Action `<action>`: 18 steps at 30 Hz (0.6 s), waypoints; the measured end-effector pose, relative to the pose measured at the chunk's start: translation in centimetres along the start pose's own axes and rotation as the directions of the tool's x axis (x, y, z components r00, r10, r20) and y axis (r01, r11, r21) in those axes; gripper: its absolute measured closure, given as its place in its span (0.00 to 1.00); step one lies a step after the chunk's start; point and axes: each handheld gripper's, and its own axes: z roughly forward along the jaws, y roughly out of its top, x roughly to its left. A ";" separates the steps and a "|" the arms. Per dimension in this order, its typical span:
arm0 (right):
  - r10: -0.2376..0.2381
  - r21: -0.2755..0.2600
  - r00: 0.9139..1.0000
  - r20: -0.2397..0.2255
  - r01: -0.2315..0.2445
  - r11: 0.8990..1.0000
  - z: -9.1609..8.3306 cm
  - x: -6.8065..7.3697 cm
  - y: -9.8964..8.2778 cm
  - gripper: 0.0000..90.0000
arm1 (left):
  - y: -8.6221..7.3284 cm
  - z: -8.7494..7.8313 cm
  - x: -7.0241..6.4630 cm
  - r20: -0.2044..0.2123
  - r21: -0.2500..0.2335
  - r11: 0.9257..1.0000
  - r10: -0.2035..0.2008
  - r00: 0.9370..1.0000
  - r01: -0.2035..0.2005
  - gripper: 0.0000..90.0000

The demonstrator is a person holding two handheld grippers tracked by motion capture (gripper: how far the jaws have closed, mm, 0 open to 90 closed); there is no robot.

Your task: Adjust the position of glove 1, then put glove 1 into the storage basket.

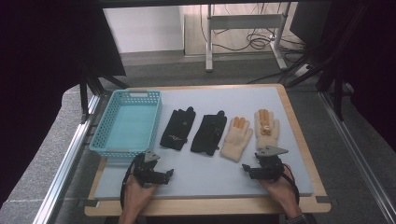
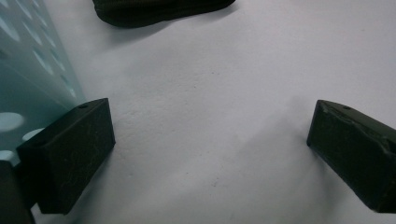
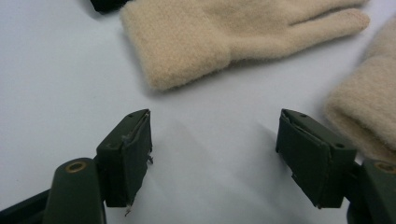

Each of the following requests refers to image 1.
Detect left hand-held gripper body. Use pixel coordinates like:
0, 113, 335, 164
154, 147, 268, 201
133, 148, 168, 188

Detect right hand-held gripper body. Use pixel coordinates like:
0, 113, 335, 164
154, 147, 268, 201
255, 145, 290, 182

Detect black tripod legs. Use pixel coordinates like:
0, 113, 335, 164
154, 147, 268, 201
285, 46, 354, 123
78, 71, 131, 124

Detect aluminium rail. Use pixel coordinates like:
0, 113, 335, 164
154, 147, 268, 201
32, 93, 101, 224
318, 91, 396, 224

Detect dark curtain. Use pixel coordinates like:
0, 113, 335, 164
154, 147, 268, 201
0, 0, 127, 200
289, 0, 396, 152

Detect wooden table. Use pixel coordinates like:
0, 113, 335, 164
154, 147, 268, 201
84, 83, 332, 217

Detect red and black gripper cable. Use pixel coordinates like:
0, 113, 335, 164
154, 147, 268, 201
280, 162, 301, 204

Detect black floor cables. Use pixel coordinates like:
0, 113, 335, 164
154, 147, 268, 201
199, 3, 307, 55

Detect cream glove with orange patch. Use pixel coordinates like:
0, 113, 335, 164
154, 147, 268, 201
253, 108, 280, 150

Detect person's left hand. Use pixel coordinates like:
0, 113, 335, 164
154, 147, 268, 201
123, 175, 159, 217

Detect light blue plastic basket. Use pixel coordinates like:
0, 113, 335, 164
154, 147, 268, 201
89, 90, 163, 159

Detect black glove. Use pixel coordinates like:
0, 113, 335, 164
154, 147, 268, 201
190, 110, 228, 157
159, 106, 197, 151

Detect cream knit glove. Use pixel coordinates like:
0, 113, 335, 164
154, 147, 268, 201
220, 116, 254, 163

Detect person's right hand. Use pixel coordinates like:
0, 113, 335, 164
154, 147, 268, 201
260, 177, 302, 218

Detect white metal stand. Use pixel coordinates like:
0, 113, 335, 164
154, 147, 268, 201
205, 3, 289, 73

